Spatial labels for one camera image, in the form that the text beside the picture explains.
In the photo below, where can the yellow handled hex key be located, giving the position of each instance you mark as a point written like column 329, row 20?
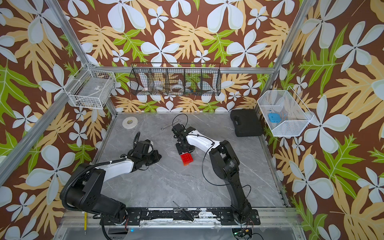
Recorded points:
column 85, row 222

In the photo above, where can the white wire basket left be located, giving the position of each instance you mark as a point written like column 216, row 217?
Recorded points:
column 90, row 87

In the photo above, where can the aluminium frame post back right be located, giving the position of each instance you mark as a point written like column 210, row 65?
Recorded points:
column 285, row 18

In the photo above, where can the metal combination wrench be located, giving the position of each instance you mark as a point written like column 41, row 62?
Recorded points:
column 170, row 125

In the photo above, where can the white wire basket right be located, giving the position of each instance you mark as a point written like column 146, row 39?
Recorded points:
column 295, row 114

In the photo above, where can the black wire basket centre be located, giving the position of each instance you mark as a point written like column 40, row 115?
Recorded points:
column 179, row 79

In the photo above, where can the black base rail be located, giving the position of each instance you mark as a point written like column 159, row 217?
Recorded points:
column 222, row 216

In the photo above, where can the white wire basket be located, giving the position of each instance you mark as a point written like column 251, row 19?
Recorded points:
column 295, row 114
column 90, row 87

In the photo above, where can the blue object in basket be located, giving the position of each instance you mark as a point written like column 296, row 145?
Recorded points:
column 274, row 118

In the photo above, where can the black tool on rail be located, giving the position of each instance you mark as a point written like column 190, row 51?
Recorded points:
column 185, row 212

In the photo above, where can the black plastic case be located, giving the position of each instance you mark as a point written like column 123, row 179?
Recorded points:
column 246, row 123

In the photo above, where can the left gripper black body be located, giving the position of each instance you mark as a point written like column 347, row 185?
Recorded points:
column 151, row 158

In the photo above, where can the aluminium frame post back left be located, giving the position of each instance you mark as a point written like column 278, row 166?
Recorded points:
column 75, row 43

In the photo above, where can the white tape roll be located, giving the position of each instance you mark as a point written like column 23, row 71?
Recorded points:
column 130, row 122

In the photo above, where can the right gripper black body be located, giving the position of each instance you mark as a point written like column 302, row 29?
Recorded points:
column 180, row 148

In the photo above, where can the aluminium frame post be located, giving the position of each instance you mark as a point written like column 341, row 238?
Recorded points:
column 75, row 43
column 285, row 18

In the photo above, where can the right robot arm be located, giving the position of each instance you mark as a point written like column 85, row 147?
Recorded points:
column 224, row 161

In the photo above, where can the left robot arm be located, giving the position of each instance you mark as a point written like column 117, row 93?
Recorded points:
column 82, row 191

